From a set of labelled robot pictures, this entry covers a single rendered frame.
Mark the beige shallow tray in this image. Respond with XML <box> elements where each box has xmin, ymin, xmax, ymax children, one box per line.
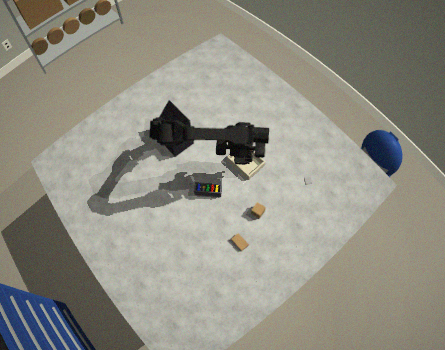
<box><xmin>227</xmin><ymin>151</ymin><xmax>266</xmax><ymax>180</ymax></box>

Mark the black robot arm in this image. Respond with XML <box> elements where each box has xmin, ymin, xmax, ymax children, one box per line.
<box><xmin>150</xmin><ymin>117</ymin><xmax>269</xmax><ymax>165</ymax></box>

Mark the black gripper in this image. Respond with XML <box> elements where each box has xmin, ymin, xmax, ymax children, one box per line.
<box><xmin>216</xmin><ymin>140</ymin><xmax>265</xmax><ymax>158</ymax></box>

